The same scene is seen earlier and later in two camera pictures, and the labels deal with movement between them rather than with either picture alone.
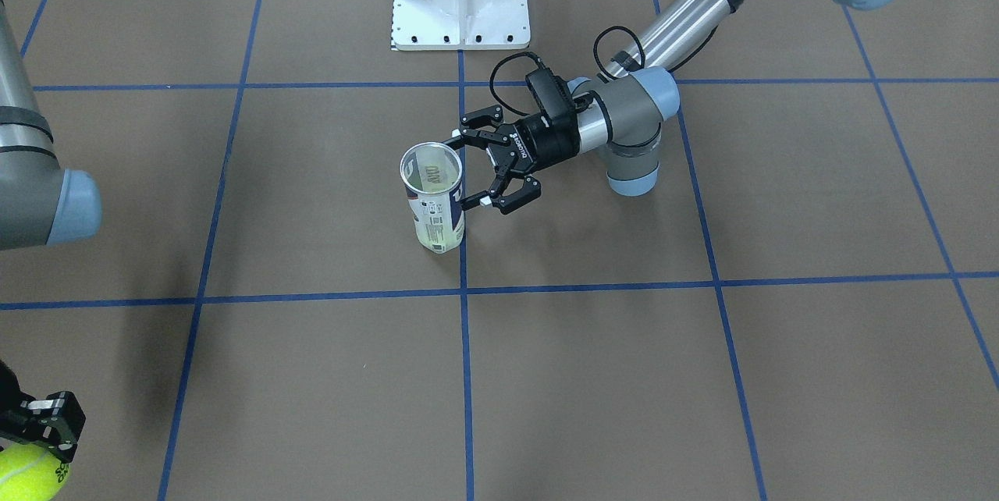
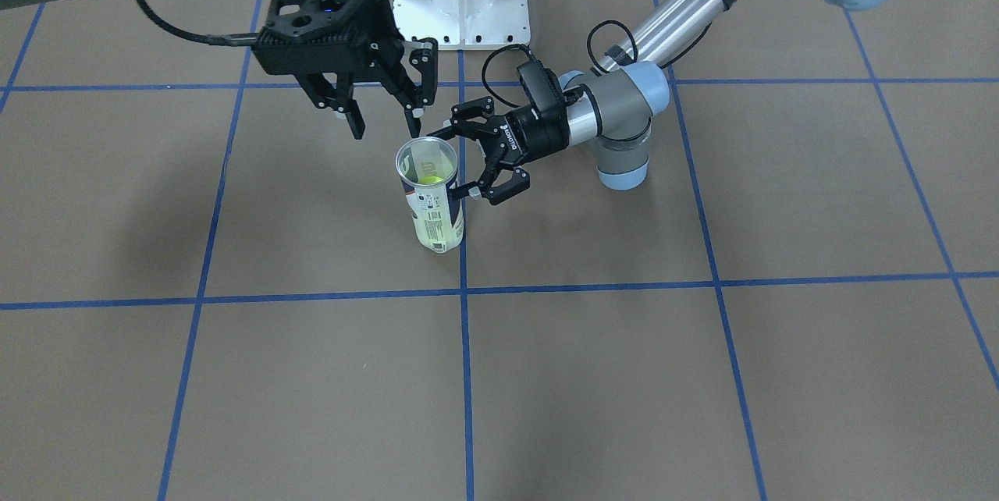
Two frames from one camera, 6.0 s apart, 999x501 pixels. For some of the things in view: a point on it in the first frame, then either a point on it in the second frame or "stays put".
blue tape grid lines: (462, 87) stays put
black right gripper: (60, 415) → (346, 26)
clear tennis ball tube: (431, 174) stays put
